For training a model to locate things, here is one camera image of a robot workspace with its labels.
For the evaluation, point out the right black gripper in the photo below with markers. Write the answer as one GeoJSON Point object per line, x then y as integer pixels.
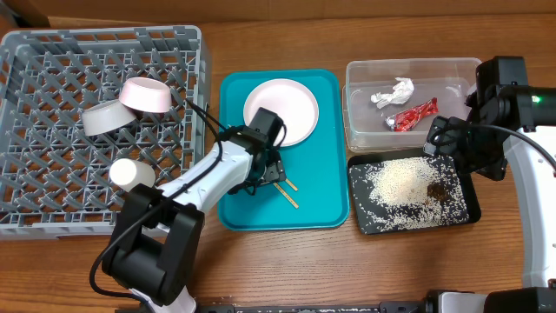
{"type": "Point", "coordinates": [494, 168]}

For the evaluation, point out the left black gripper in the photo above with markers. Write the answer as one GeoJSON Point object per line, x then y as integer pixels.
{"type": "Point", "coordinates": [273, 172]}

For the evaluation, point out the brown food scrap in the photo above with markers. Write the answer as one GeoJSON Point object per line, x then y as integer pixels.
{"type": "Point", "coordinates": [438, 192]}

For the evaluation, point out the large white plate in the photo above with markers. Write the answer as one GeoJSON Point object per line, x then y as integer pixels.
{"type": "Point", "coordinates": [293, 102]}

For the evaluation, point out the white tissue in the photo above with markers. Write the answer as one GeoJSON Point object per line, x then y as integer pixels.
{"type": "Point", "coordinates": [400, 94]}

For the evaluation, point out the white rice pile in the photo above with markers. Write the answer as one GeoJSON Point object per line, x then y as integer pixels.
{"type": "Point", "coordinates": [404, 187]}

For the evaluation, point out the small white bowl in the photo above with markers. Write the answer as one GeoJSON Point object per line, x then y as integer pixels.
{"type": "Point", "coordinates": [146, 94]}

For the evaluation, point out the white cup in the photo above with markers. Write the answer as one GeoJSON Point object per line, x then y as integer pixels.
{"type": "Point", "coordinates": [127, 174]}

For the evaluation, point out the grey bowl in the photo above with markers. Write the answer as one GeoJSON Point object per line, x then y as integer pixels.
{"type": "Point", "coordinates": [105, 117]}

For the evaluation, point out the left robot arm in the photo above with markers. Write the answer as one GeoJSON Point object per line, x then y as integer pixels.
{"type": "Point", "coordinates": [152, 249]}

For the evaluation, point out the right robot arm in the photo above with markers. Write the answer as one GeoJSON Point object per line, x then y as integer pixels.
{"type": "Point", "coordinates": [531, 156]}

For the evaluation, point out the black waste tray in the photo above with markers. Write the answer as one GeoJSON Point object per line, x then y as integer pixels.
{"type": "Point", "coordinates": [473, 208]}

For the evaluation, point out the teal plastic tray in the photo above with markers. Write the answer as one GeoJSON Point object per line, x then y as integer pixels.
{"type": "Point", "coordinates": [317, 165]}

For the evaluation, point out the red snack wrapper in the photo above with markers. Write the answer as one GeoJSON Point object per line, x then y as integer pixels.
{"type": "Point", "coordinates": [406, 120]}

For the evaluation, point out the clear plastic bin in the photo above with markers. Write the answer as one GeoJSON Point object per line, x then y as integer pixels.
{"type": "Point", "coordinates": [449, 80]}

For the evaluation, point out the grey plastic dish rack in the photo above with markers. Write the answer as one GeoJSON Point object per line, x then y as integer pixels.
{"type": "Point", "coordinates": [55, 178]}

